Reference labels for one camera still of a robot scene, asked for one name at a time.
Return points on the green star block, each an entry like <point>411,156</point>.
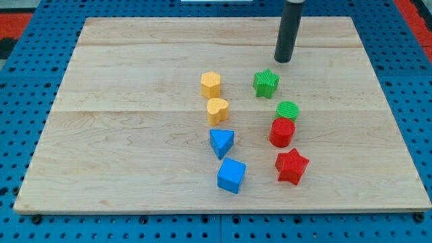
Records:
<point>265,83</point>

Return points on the red star block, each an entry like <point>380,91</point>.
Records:
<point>291,166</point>

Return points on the yellow heart block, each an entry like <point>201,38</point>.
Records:
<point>217,111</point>

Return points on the blue triangle block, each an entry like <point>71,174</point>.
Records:
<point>221,141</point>

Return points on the wooden board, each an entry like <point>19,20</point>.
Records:
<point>128,132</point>

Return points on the yellow hexagon block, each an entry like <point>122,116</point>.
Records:
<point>210,84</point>

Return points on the blue cube block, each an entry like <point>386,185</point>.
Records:
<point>230,175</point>

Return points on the red cylinder block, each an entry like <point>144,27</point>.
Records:
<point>282,132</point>

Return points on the green cylinder block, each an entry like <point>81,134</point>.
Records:
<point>287,109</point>

